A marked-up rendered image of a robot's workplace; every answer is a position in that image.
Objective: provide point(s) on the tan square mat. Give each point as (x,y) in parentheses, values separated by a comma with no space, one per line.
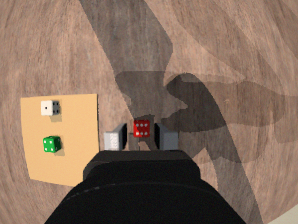
(76,125)

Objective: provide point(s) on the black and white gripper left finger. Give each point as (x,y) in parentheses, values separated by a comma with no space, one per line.
(116,139)

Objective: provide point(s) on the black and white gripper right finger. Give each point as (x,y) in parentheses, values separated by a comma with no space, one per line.
(165,139)

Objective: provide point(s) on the white die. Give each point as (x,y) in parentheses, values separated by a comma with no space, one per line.
(50,107)

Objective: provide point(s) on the green die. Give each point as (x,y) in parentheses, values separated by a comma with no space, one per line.
(51,144)

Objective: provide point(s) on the dark red die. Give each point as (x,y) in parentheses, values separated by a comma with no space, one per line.
(141,128)

